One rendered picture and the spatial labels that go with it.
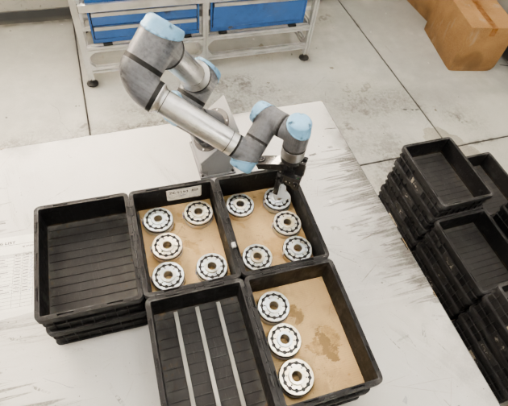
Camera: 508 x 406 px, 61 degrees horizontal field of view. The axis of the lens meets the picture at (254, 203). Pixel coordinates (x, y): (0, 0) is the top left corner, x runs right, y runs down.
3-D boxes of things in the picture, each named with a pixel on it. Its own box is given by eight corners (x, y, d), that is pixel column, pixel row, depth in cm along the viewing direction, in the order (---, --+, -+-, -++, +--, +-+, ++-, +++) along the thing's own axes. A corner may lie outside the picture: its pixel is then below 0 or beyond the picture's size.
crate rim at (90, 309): (35, 211, 143) (33, 207, 141) (128, 196, 150) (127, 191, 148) (36, 325, 122) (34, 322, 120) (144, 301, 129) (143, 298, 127)
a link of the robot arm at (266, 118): (239, 126, 131) (268, 145, 128) (258, 94, 129) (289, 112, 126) (247, 132, 138) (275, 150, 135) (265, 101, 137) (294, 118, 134)
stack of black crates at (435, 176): (373, 196, 259) (401, 145, 222) (416, 187, 266) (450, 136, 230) (406, 254, 238) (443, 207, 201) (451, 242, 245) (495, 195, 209)
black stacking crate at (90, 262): (44, 226, 151) (34, 208, 142) (131, 212, 158) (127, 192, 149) (47, 336, 130) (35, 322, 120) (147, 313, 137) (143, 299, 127)
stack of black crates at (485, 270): (407, 254, 238) (434, 220, 210) (452, 242, 245) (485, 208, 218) (447, 322, 216) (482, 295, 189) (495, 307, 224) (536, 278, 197)
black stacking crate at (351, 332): (240, 292, 144) (243, 278, 134) (322, 274, 151) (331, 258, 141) (276, 420, 122) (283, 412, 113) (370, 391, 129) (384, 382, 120)
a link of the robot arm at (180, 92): (178, 127, 174) (151, 113, 164) (195, 98, 172) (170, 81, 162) (193, 138, 166) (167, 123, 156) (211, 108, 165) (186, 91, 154)
